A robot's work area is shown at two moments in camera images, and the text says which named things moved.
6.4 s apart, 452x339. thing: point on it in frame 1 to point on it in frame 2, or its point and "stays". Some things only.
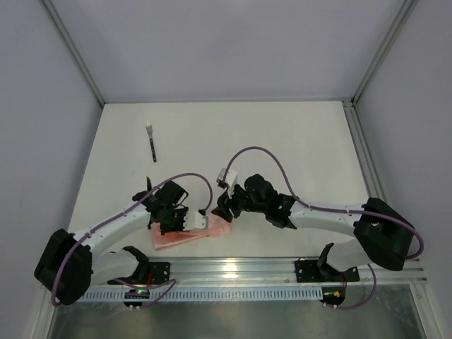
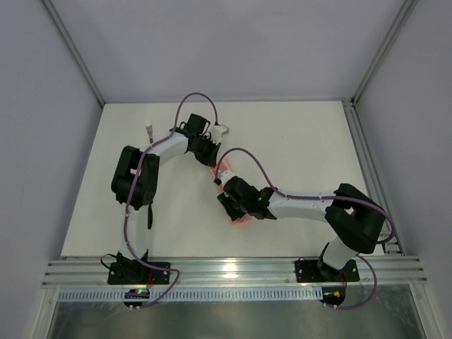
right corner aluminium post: [402, 18] stays
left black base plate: [151, 273] stays
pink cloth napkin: [216, 227] to [221, 167]
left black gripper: [169, 222] to [207, 152]
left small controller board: [136, 294] stays
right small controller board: [333, 296] stays
